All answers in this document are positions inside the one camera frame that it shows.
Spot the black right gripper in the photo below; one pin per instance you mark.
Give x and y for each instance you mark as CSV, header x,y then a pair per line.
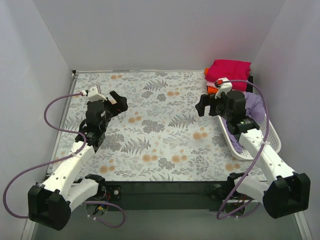
x,y
213,105

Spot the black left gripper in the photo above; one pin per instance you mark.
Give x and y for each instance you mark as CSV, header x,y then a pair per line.
x,y
111,106

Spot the purple t shirt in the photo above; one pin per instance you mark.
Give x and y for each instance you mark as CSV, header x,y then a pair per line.
x,y
254,109

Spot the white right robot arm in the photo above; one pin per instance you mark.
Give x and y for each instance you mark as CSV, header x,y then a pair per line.
x,y
286,191

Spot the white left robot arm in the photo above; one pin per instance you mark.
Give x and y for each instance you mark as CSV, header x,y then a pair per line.
x,y
52,202

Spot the orange folded t shirt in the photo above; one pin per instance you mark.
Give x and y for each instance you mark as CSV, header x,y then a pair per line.
x,y
212,76

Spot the pink folded t shirt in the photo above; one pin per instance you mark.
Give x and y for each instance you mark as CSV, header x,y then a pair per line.
x,y
213,84

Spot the magenta folded t shirt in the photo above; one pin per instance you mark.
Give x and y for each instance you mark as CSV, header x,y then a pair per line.
x,y
233,69

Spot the black folded t shirt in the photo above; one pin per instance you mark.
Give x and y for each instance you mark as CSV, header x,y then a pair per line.
x,y
249,87

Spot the floral patterned table mat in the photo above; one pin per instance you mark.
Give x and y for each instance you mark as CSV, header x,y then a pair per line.
x,y
160,137

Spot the white perforated plastic basket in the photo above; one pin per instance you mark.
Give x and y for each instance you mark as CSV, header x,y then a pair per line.
x,y
251,146

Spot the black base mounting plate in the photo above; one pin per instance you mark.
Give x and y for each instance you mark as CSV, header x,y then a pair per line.
x,y
164,195

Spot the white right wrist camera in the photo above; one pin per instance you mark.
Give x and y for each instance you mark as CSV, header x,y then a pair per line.
x,y
223,85

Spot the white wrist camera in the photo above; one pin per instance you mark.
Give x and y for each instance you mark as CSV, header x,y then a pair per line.
x,y
223,85
94,94

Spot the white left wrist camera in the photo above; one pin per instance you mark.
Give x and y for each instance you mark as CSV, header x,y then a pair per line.
x,y
94,94

